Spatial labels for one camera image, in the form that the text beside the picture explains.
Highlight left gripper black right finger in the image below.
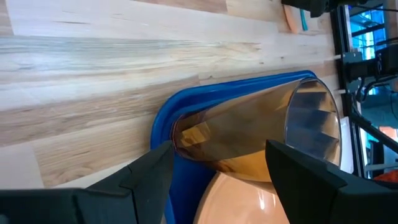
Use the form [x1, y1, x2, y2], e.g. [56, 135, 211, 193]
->
[266, 139, 398, 224]

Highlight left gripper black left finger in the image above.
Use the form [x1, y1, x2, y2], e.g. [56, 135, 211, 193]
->
[0, 140, 175, 224]

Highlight spoon with teal handle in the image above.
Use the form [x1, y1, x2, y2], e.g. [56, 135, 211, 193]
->
[299, 8, 309, 32]

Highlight fork with orange handle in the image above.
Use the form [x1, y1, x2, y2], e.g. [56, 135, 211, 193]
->
[282, 4, 301, 34]

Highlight orange round plate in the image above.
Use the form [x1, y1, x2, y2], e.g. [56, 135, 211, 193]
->
[192, 172, 290, 224]

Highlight amber transparent cup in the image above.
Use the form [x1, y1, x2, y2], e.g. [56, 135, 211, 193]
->
[170, 77, 343, 183]

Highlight blue plastic tray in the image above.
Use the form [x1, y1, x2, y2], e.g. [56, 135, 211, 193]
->
[150, 70, 318, 224]

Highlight orange-red cloth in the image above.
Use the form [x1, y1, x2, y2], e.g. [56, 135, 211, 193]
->
[373, 169, 398, 183]

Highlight black frame brace bar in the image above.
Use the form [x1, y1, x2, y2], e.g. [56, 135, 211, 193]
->
[351, 111, 398, 153]

